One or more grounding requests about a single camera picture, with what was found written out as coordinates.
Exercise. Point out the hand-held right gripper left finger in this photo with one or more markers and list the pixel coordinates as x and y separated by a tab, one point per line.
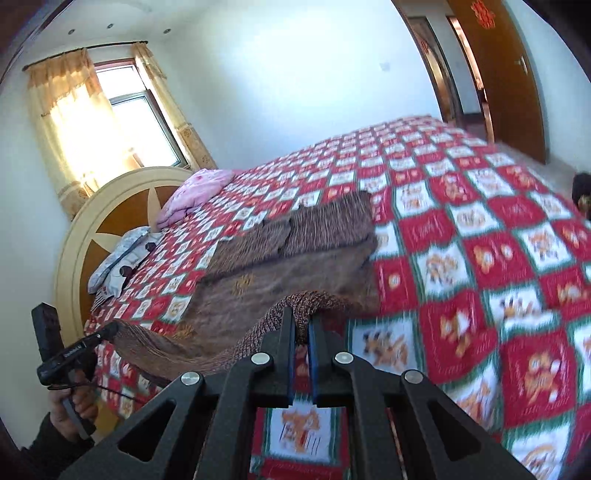
290	360

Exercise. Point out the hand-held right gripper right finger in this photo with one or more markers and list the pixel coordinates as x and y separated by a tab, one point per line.
315	364

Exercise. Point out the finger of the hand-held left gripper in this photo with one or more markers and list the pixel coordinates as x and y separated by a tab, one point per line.
106	332

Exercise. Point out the brown knit sweater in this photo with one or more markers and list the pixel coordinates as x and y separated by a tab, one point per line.
277	258

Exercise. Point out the person's left forearm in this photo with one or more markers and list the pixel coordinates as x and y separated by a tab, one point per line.
51	454

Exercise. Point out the person's left hand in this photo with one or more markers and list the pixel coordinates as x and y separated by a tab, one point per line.
85	401

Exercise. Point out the striped pillow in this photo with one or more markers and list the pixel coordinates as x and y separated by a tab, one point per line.
104	298

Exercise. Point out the grey cartoon print pillow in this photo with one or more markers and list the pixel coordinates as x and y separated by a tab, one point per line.
134	264

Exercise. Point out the cream and wood headboard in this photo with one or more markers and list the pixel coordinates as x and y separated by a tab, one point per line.
74	258

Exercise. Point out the grey floral pillow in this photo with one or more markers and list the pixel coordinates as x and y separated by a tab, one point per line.
115	249

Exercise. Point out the pink pillow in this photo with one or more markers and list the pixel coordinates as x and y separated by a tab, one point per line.
198	189

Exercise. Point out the red checkered printed quilt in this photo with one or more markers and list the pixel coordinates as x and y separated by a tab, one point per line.
461	277

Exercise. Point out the wide yellow curtain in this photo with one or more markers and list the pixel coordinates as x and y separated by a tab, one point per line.
69	129

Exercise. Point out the narrow yellow curtain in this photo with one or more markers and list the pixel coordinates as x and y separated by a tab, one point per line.
184	129

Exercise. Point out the window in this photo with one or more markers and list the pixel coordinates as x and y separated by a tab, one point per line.
138	115

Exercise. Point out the dark curtain rod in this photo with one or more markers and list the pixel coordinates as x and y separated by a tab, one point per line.
108	46

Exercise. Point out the brown wooden door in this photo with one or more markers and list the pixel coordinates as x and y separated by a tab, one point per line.
508	92

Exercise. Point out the red paper door decoration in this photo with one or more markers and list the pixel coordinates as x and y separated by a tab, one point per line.
482	14

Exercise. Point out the brown door frame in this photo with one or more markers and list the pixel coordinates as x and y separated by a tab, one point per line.
438	69

